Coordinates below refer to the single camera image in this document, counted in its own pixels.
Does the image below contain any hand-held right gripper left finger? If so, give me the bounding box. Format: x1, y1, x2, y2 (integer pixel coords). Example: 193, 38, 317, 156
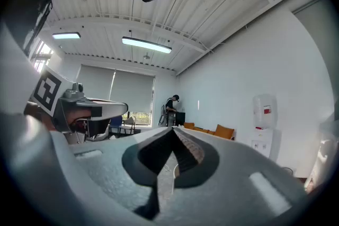
69, 126, 175, 221

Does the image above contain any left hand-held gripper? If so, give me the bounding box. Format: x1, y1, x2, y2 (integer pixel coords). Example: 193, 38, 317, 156
28, 65, 130, 146

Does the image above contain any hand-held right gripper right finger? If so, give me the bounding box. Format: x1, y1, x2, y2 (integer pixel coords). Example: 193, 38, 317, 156
160, 126, 310, 226

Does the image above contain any person's left hand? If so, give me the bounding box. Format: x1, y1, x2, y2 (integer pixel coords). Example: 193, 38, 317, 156
67, 110, 93, 125

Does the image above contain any blue chair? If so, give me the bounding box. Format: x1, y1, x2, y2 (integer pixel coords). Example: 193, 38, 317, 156
108, 115, 124, 138

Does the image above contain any beige chair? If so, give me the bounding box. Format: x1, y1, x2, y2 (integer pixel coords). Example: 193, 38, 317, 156
120, 116, 137, 135

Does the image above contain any grey roller blind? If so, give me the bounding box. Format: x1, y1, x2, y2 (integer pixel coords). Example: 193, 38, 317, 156
76, 65, 117, 102
110, 69, 156, 114

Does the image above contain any white water dispenser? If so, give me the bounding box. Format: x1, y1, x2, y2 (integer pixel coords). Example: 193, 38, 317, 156
250, 126, 283, 161

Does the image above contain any orange sofa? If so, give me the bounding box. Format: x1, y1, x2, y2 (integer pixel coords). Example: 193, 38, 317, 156
183, 121, 236, 141

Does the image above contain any black cabinet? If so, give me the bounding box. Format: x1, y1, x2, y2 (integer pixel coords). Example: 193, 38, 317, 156
173, 112, 186, 127

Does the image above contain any long ceiling light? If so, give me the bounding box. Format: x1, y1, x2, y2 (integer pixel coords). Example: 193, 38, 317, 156
52, 31, 82, 40
121, 36, 173, 55

